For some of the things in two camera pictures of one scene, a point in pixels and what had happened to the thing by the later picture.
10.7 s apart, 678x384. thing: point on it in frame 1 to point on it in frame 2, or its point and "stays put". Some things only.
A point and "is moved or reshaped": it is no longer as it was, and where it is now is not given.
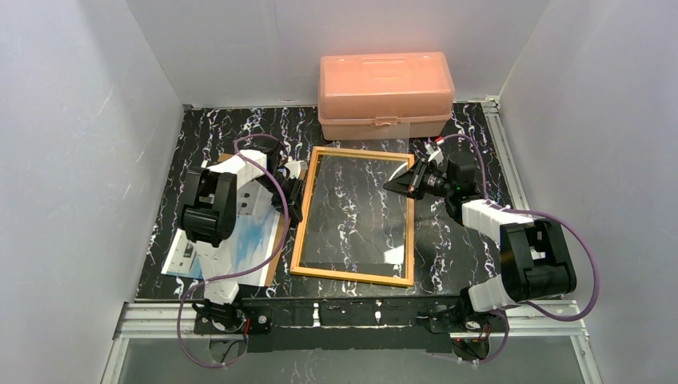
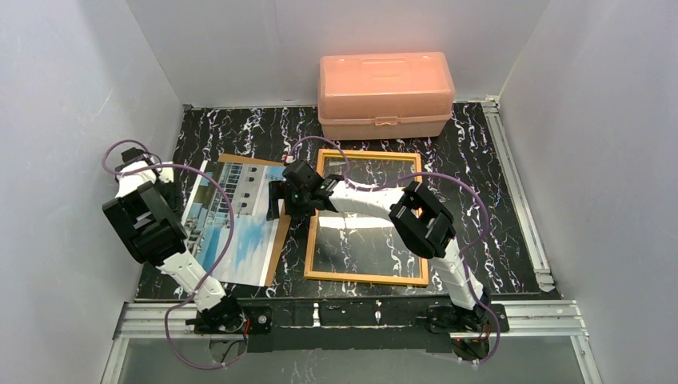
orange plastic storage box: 385,95 stays put
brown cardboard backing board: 281,230 stays put
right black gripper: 416,180 to 277,199
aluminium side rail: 505,152 stays put
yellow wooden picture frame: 315,150 is moved or reshaped
